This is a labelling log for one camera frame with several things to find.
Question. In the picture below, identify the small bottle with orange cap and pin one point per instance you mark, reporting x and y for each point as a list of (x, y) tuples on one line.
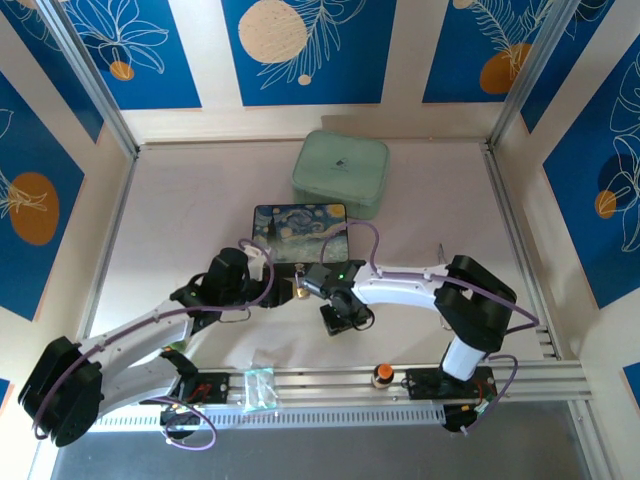
[(384, 372)]

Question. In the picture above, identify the aluminium table edge profile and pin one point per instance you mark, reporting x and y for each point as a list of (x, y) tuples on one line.
[(520, 250), (107, 240)]

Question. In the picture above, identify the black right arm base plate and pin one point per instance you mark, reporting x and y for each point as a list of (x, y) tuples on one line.
[(422, 385)]

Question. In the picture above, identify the grey metal sheet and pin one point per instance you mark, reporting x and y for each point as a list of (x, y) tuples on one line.
[(325, 455)]

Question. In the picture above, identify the mint green zip case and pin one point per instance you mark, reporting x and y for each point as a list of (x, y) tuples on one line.
[(341, 170)]

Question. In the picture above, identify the black starry night print box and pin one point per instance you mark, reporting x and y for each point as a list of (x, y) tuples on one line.
[(300, 230)]

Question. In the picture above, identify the aluminium mounting rail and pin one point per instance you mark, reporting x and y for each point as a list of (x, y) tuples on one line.
[(325, 382)]

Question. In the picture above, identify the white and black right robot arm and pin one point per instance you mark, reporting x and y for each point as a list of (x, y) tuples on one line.
[(400, 292)]

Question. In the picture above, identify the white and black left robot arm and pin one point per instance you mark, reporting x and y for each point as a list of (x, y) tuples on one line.
[(135, 332)]

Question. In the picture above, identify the blue poster orange dot leaves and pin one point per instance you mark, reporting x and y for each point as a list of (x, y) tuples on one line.
[(580, 225)]

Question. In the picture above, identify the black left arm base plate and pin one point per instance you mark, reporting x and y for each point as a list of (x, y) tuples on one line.
[(215, 387)]

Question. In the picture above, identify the blue poster orange circle fern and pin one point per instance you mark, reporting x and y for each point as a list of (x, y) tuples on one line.
[(460, 50)]

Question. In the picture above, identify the brass padlock with silver shackle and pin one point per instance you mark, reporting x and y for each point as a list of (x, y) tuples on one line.
[(302, 294)]

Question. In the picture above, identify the clear plastic bag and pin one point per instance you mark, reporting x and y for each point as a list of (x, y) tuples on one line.
[(260, 390)]

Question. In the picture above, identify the aluminium frame post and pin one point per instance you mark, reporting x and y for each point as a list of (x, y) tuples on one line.
[(535, 70), (90, 75)]

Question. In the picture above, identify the blue poster white line drawing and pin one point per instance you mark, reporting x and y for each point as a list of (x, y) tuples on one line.
[(560, 75), (45, 65)]

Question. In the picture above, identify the blue poster small orange dot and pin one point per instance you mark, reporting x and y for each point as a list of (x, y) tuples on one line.
[(140, 85)]

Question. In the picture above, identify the blue poster orange oval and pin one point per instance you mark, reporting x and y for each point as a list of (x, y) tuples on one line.
[(30, 125)]

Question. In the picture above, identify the blue poster large cream circle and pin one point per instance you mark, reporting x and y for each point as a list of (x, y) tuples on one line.
[(350, 75)]

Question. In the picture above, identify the white table cloth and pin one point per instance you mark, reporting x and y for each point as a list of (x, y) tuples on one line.
[(200, 200)]

